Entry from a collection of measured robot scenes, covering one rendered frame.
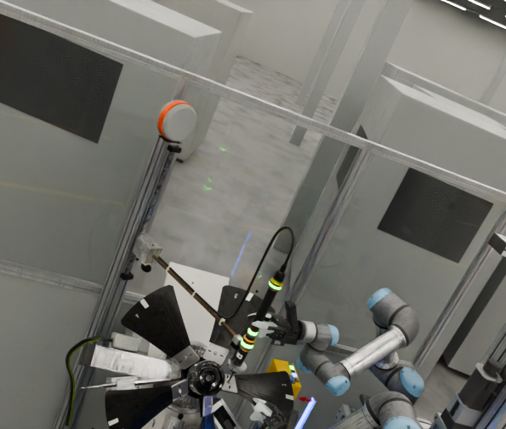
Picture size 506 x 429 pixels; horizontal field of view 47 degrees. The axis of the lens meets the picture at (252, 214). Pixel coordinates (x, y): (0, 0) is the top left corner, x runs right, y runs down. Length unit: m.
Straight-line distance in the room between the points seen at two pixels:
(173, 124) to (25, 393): 1.57
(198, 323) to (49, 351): 0.87
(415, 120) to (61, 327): 2.92
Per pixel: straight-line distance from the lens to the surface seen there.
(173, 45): 3.73
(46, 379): 3.06
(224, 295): 2.21
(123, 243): 2.46
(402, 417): 1.93
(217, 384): 2.09
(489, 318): 5.81
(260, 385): 2.21
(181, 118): 2.25
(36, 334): 2.91
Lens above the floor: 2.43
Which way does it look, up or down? 19 degrees down
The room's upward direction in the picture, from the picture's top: 24 degrees clockwise
